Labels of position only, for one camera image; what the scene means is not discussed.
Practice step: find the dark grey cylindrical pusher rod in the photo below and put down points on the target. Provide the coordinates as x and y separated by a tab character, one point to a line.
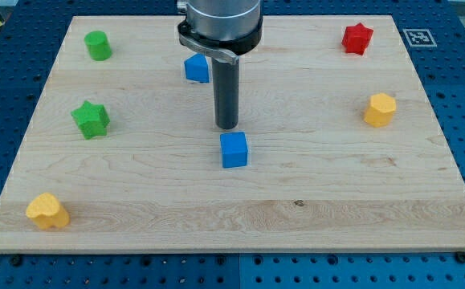
226	93

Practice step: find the black clamp ring with lever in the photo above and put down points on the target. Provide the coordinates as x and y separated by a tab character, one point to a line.
221	50

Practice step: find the blue cube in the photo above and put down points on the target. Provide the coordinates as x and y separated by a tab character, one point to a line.
234	149

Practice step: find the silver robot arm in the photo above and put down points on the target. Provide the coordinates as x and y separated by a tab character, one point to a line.
222	30

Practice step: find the blue pentagon block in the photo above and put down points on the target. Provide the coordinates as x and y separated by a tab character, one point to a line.
196	68

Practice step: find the red star block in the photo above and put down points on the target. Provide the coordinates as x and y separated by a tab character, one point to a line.
356	38

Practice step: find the green cylinder block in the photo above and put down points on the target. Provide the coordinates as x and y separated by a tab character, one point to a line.
98	46

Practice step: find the wooden board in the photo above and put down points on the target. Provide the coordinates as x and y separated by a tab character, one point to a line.
318	178

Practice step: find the green star block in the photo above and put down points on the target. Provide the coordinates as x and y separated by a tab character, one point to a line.
91	119

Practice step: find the yellow hexagon block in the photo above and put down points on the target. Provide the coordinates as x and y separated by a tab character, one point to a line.
380	110

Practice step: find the white fiducial marker tag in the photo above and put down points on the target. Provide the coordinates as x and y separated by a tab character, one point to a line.
418	37

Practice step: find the yellow heart block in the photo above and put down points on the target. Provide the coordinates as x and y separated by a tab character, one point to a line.
46	211

